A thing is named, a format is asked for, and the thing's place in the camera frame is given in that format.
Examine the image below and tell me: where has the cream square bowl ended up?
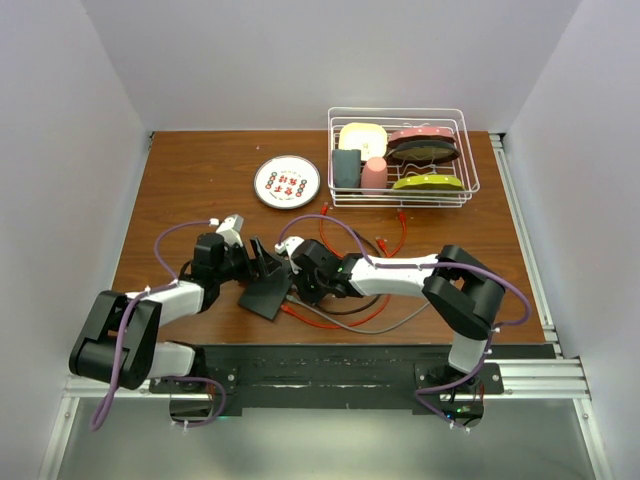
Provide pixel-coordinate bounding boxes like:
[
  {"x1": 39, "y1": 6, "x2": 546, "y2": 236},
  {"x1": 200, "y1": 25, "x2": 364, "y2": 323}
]
[{"x1": 338, "y1": 122, "x2": 388, "y2": 161}]

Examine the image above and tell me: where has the yellow-green plate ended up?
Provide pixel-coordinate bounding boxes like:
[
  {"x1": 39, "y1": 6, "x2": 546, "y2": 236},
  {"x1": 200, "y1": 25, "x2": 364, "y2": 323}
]
[{"x1": 392, "y1": 174, "x2": 464, "y2": 191}]

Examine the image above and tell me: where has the pink cup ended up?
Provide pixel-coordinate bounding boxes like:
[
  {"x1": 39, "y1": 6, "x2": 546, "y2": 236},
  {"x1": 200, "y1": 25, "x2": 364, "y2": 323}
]
[{"x1": 360, "y1": 157, "x2": 387, "y2": 190}]

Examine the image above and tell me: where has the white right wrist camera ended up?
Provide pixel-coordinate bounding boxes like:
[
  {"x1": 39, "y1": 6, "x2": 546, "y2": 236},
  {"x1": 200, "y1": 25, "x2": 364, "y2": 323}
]
[{"x1": 274, "y1": 236, "x2": 304, "y2": 256}]

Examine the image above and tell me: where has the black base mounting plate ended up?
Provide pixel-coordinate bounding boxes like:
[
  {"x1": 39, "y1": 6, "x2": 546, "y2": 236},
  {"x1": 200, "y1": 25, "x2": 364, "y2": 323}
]
[{"x1": 149, "y1": 343, "x2": 504, "y2": 419}]

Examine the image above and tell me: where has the aluminium frame rail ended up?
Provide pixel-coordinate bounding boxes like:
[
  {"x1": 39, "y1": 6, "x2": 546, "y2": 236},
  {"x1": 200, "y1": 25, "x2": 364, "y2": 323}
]
[{"x1": 489, "y1": 134, "x2": 614, "y2": 479}]

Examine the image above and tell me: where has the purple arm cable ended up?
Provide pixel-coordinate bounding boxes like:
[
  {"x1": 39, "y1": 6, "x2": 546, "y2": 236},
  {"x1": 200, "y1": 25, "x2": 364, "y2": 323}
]
[
  {"x1": 277, "y1": 214, "x2": 530, "y2": 431},
  {"x1": 89, "y1": 218, "x2": 229, "y2": 432}
]

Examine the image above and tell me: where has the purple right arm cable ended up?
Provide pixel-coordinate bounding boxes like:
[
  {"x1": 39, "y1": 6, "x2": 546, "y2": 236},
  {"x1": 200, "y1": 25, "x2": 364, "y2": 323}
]
[{"x1": 277, "y1": 214, "x2": 530, "y2": 431}]

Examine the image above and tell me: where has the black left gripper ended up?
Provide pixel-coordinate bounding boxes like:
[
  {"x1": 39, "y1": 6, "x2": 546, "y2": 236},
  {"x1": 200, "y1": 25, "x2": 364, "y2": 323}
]
[{"x1": 214, "y1": 236, "x2": 281, "y2": 284}]

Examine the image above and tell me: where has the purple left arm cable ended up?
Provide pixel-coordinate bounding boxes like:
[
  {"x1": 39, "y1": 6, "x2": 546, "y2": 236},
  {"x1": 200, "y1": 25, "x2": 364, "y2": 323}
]
[{"x1": 89, "y1": 218, "x2": 229, "y2": 432}]

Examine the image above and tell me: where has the black network switch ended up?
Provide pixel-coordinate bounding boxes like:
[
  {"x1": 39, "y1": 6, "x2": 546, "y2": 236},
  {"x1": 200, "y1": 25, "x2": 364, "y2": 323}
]
[{"x1": 238, "y1": 267, "x2": 292, "y2": 322}]

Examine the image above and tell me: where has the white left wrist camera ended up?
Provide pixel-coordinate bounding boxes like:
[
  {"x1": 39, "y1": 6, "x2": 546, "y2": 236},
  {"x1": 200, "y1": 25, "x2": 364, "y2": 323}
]
[{"x1": 216, "y1": 214, "x2": 244, "y2": 247}]

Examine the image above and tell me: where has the grey ethernet cable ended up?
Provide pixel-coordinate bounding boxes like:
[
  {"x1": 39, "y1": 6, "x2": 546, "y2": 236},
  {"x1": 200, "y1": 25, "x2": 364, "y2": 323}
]
[{"x1": 285, "y1": 294, "x2": 431, "y2": 335}]

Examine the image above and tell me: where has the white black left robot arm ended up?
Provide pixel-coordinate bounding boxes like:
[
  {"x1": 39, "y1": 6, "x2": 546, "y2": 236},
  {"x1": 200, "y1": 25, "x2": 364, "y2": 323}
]
[{"x1": 69, "y1": 233, "x2": 291, "y2": 392}]

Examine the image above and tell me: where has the red ethernet cable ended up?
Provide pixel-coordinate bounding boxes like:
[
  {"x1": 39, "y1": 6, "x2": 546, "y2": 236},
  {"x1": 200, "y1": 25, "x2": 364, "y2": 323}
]
[
  {"x1": 280, "y1": 233, "x2": 391, "y2": 330},
  {"x1": 318, "y1": 201, "x2": 407, "y2": 259}
]

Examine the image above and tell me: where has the white wire dish rack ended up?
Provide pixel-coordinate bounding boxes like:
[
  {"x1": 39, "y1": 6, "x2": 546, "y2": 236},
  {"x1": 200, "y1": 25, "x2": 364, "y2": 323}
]
[{"x1": 327, "y1": 107, "x2": 480, "y2": 208}]

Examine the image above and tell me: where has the dark teal cup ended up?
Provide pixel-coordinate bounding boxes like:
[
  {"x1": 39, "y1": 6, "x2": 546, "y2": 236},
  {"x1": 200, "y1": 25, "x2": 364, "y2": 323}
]
[{"x1": 331, "y1": 149, "x2": 361, "y2": 189}]

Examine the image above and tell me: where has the white patterned round plate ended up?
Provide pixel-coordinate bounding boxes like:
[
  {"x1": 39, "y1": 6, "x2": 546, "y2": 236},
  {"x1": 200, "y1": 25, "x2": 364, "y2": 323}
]
[{"x1": 253, "y1": 155, "x2": 321, "y2": 210}]

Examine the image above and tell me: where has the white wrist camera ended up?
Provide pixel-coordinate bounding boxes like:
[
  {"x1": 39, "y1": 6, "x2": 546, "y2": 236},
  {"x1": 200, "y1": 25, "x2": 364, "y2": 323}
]
[
  {"x1": 274, "y1": 236, "x2": 304, "y2": 256},
  {"x1": 216, "y1": 214, "x2": 244, "y2": 247}
]

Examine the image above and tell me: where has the pink plate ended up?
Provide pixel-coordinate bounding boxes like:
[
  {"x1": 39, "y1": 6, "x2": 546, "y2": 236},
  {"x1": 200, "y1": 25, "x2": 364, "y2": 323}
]
[{"x1": 387, "y1": 125, "x2": 456, "y2": 148}]

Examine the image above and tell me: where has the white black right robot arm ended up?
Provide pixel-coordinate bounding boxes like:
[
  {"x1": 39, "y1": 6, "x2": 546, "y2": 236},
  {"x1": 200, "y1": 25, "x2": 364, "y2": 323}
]
[{"x1": 278, "y1": 236, "x2": 505, "y2": 393}]

